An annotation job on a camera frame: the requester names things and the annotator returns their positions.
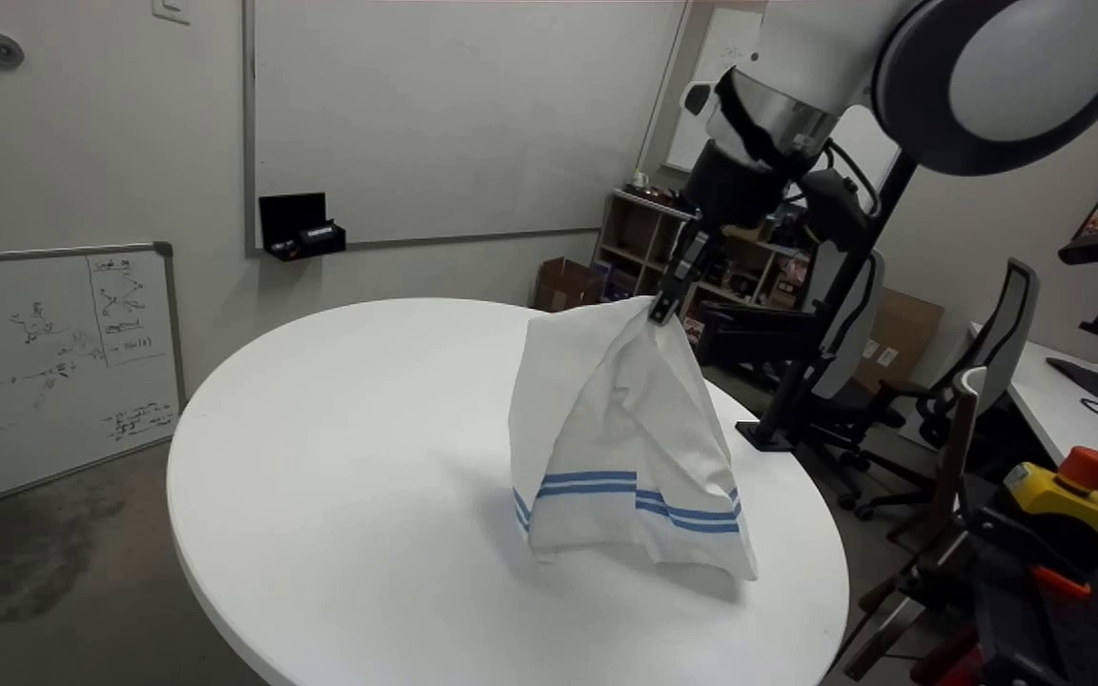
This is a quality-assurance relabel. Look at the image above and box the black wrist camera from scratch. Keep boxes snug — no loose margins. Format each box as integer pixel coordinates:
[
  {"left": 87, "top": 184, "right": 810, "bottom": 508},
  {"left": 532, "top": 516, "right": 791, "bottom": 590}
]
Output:
[{"left": 798, "top": 165, "right": 879, "bottom": 257}]

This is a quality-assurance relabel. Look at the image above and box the yellow emergency stop button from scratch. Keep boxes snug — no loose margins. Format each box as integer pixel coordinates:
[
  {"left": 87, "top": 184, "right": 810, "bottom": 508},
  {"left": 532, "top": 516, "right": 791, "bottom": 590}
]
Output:
[{"left": 1001, "top": 442, "right": 1098, "bottom": 550}]

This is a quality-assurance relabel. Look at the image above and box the large blank wall whiteboard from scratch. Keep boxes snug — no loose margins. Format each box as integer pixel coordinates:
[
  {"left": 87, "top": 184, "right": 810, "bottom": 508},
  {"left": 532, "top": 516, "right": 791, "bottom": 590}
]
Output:
[{"left": 241, "top": 0, "right": 693, "bottom": 258}]

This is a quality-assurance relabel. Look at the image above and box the flat brown cardboard box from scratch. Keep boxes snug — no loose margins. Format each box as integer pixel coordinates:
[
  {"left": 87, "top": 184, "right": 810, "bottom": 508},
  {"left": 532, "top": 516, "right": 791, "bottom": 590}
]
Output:
[{"left": 851, "top": 286, "right": 944, "bottom": 395}]

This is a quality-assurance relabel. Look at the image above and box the rolling whiteboard with black scribbles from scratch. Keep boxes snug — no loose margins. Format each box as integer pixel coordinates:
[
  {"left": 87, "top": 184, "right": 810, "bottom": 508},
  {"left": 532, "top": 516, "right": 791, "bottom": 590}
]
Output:
[{"left": 0, "top": 239, "right": 190, "bottom": 520}]

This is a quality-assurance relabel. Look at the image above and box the black mesh office chair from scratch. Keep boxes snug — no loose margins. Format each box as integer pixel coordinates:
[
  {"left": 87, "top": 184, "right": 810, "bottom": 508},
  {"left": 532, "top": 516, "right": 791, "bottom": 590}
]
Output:
[{"left": 851, "top": 258, "right": 1045, "bottom": 527}]

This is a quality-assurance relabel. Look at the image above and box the small brown cardboard box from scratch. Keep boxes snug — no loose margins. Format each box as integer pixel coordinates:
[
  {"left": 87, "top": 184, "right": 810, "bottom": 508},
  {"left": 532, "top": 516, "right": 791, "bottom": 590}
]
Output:
[{"left": 531, "top": 257, "right": 601, "bottom": 319}]

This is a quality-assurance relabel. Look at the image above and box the black metal mount frame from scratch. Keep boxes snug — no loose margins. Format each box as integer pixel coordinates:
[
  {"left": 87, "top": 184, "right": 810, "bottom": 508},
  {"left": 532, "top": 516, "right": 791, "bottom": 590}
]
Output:
[{"left": 827, "top": 508, "right": 1098, "bottom": 686}]

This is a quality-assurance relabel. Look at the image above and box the wooden cubby shelf unit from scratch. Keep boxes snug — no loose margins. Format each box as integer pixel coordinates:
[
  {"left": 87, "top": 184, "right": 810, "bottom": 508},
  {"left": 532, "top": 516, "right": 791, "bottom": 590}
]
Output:
[{"left": 590, "top": 186, "right": 818, "bottom": 353}]

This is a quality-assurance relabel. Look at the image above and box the black eraser box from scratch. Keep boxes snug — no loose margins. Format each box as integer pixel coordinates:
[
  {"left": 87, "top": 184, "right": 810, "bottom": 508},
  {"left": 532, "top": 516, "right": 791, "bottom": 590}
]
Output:
[{"left": 255, "top": 191, "right": 349, "bottom": 264}]

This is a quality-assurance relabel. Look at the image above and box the office chair with grey back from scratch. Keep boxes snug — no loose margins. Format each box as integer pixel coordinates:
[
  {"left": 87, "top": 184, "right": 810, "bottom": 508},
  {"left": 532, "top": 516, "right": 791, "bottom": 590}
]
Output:
[{"left": 693, "top": 225, "right": 944, "bottom": 520}]

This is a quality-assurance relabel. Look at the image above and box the white desk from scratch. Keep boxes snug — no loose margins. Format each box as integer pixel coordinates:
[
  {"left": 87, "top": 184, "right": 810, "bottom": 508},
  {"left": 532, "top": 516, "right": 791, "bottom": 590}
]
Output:
[{"left": 1001, "top": 341, "right": 1098, "bottom": 520}]

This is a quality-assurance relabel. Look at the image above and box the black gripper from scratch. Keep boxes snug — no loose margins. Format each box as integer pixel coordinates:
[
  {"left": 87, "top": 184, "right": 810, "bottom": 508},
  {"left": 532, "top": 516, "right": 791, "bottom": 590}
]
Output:
[{"left": 649, "top": 139, "right": 800, "bottom": 327}]

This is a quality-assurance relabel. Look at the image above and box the white towel with blue stripes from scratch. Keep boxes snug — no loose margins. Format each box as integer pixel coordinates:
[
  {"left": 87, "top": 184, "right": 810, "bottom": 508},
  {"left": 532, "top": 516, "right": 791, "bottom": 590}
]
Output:
[{"left": 503, "top": 294, "right": 759, "bottom": 586}]

